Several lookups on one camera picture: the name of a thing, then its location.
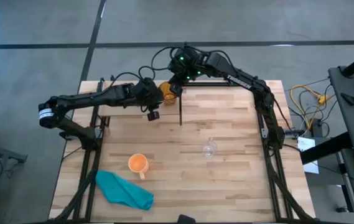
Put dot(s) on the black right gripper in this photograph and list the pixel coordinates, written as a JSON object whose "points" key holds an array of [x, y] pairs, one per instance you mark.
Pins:
{"points": [[184, 65]]}

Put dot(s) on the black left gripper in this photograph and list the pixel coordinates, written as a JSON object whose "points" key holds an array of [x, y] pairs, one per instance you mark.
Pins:
{"points": [[144, 93]]}

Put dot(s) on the amber translucent cup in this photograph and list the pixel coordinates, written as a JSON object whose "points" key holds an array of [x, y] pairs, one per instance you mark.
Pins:
{"points": [[167, 95]]}

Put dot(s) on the clear plastic mug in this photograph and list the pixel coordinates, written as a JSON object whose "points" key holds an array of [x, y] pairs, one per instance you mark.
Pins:
{"points": [[209, 151]]}

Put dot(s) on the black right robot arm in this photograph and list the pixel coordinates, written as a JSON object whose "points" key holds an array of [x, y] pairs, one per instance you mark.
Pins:
{"points": [[242, 81]]}

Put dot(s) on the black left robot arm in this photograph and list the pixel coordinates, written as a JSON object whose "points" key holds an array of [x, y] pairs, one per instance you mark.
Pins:
{"points": [[86, 99]]}

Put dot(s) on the orange mug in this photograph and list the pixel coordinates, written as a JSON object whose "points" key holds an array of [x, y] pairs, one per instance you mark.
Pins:
{"points": [[137, 162]]}

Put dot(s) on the teal cloth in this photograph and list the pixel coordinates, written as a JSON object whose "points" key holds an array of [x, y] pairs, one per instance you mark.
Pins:
{"points": [[120, 191]]}

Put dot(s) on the black power strip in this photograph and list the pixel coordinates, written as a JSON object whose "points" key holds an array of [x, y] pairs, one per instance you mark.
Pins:
{"points": [[293, 133]]}

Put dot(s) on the white paper sheet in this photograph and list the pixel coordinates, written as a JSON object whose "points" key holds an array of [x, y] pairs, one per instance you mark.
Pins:
{"points": [[305, 143]]}

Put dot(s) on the black beam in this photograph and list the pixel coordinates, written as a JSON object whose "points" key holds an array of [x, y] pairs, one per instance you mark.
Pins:
{"points": [[326, 149]]}

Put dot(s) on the black wedge-shaped part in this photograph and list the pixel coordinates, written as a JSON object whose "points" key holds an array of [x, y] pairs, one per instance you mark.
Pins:
{"points": [[350, 99]]}

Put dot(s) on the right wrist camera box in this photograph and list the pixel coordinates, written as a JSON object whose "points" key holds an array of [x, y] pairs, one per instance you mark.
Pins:
{"points": [[176, 89]]}

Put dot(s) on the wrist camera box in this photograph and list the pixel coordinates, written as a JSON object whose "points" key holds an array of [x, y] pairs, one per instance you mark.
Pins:
{"points": [[176, 89], [153, 116]]}

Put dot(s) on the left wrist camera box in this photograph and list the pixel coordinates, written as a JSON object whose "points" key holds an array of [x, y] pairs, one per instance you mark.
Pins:
{"points": [[153, 116]]}

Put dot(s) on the black aluminium rig frame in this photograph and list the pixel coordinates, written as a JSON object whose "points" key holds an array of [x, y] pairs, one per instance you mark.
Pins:
{"points": [[207, 83]]}

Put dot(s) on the black table-level camera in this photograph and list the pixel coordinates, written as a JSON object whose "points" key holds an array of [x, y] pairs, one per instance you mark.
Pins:
{"points": [[186, 219]]}

